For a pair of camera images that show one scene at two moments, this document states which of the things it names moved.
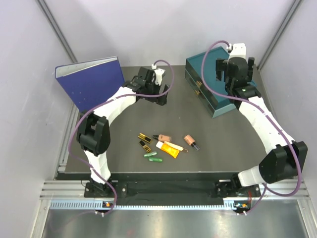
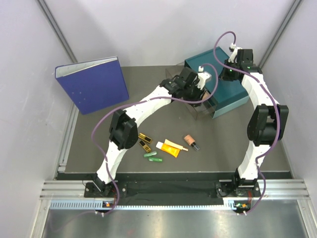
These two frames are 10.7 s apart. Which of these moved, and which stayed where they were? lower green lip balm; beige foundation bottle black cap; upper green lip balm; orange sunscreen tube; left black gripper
Moved: beige foundation bottle black cap; left black gripper
Stayed: lower green lip balm; orange sunscreen tube; upper green lip balm
